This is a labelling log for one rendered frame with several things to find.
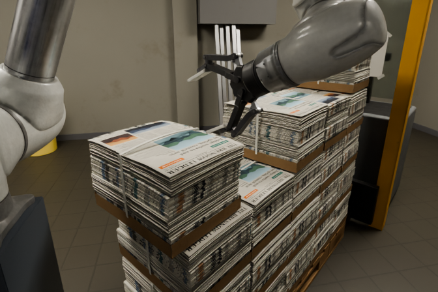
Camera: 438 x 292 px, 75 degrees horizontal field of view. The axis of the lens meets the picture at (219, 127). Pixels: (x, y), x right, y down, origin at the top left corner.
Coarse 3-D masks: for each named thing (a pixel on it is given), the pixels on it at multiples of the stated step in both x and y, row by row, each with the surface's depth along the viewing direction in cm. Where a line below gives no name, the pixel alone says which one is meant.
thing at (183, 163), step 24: (168, 144) 81; (192, 144) 81; (216, 144) 82; (240, 144) 83; (144, 168) 69; (168, 168) 66; (192, 168) 68; (216, 168) 76; (240, 168) 86; (144, 192) 71; (168, 192) 65; (192, 192) 71; (216, 192) 80; (144, 216) 73; (168, 216) 66; (192, 216) 73; (168, 240) 69
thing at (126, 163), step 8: (184, 128) 94; (168, 136) 87; (176, 136) 87; (184, 136) 87; (152, 144) 81; (160, 144) 81; (120, 152) 76; (136, 152) 76; (144, 152) 76; (128, 160) 73; (128, 168) 74; (120, 176) 78; (128, 176) 74; (120, 184) 79; (128, 184) 76; (120, 192) 79; (128, 192) 77; (120, 200) 80; (128, 200) 77; (128, 208) 78
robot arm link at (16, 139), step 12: (0, 108) 58; (0, 120) 55; (12, 120) 58; (0, 132) 54; (12, 132) 57; (0, 144) 54; (12, 144) 57; (24, 144) 61; (0, 156) 54; (12, 156) 57; (0, 168) 54; (12, 168) 58; (0, 180) 54; (0, 192) 54
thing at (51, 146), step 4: (52, 140) 342; (48, 144) 338; (52, 144) 343; (56, 144) 352; (44, 148) 335; (48, 148) 339; (52, 148) 344; (56, 148) 352; (36, 152) 331; (40, 152) 333; (44, 152) 336; (48, 152) 340; (52, 152) 345
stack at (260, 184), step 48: (336, 144) 148; (240, 192) 101; (288, 192) 114; (336, 192) 165; (144, 240) 88; (240, 240) 90; (288, 240) 122; (144, 288) 96; (192, 288) 77; (240, 288) 97; (288, 288) 137
